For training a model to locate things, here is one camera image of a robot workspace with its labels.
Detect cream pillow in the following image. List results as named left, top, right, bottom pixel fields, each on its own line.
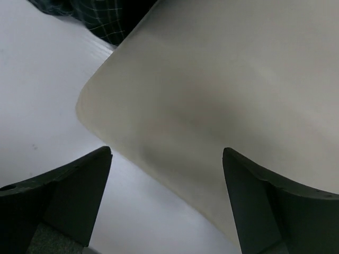
left=76, top=1, right=338, bottom=248

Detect dark checked pillowcase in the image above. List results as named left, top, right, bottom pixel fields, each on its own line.
left=30, top=0, right=156, bottom=46

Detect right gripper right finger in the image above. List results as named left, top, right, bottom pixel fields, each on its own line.
left=222, top=148, right=338, bottom=253

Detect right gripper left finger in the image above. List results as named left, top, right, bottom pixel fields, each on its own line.
left=1, top=146, right=112, bottom=253

